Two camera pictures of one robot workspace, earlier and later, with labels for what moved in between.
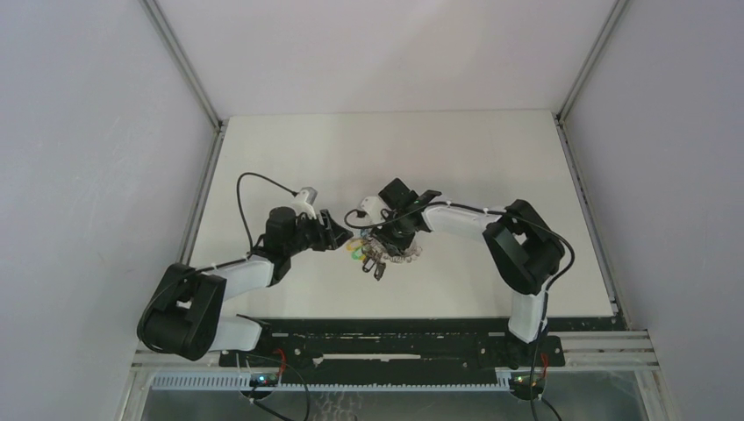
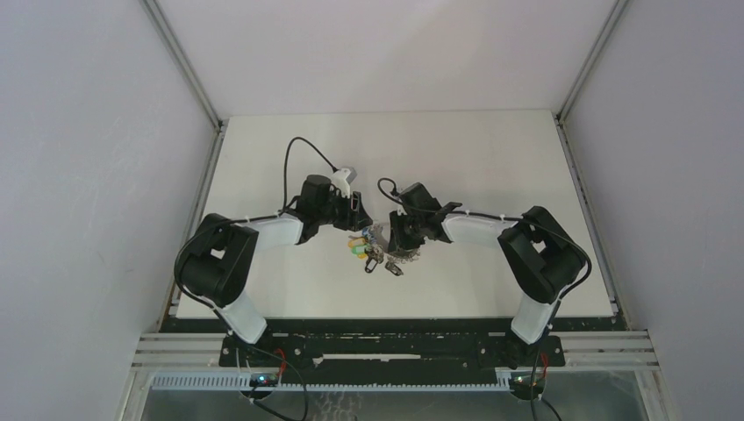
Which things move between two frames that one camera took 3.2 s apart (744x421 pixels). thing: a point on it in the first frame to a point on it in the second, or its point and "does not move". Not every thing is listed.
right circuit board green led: [528, 381] does not move
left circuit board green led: [263, 380] does not move
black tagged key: [379, 270] to [394, 268]
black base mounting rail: [408, 346] does not move
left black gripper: [330, 235] to [351, 221]
